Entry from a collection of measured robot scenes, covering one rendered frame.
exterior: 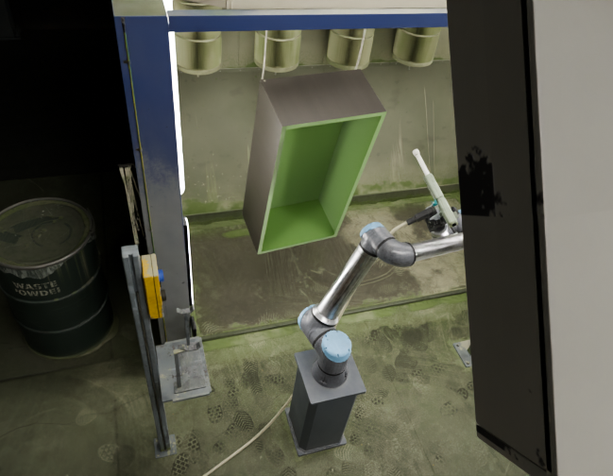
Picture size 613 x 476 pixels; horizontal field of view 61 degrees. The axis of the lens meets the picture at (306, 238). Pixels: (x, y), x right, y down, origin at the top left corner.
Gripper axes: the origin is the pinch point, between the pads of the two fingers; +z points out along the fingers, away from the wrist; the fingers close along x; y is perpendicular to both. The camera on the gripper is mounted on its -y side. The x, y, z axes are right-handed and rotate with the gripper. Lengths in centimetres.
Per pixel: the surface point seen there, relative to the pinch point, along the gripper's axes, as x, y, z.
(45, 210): 89, 203, 25
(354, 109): 66, 16, 13
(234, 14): 46, 43, 109
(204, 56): 176, 92, 1
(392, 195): 126, 13, -183
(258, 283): 57, 132, -107
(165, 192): 31, 108, 58
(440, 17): 45, -29, 65
